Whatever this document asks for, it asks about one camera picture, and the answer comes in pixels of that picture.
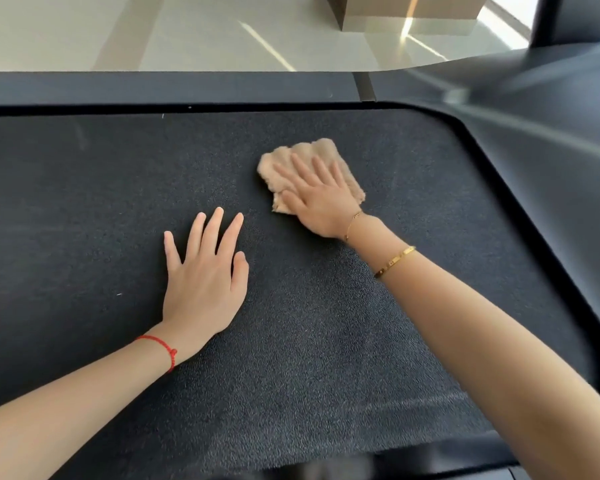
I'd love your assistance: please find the beige cleaning cloth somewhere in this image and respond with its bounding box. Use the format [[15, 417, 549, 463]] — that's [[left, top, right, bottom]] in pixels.
[[257, 137, 367, 215]]

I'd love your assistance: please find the person's left forearm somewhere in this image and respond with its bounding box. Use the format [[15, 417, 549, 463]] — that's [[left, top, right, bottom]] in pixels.
[[0, 337, 177, 480]]

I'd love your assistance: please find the person's left hand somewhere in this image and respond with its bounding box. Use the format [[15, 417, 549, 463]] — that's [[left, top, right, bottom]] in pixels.
[[163, 206, 250, 357]]

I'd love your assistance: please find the person's right forearm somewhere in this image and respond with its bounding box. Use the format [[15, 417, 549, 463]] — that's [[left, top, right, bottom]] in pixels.
[[346, 214, 600, 480]]

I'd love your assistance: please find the black treadmill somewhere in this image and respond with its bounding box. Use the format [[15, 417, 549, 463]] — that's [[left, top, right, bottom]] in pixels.
[[0, 0, 600, 480]]

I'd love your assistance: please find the brown wooden column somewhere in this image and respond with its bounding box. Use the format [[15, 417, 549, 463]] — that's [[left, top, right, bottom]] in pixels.
[[325, 0, 490, 35]]

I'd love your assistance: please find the red string bracelet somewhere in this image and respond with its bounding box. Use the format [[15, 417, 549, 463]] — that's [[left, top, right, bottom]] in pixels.
[[135, 334, 179, 373]]

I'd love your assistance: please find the gold bangle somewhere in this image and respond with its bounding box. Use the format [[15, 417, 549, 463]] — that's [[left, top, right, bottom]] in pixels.
[[373, 245, 417, 280]]

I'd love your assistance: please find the person's right hand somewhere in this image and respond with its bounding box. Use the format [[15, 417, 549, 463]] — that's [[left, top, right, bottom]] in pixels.
[[272, 152, 367, 241]]

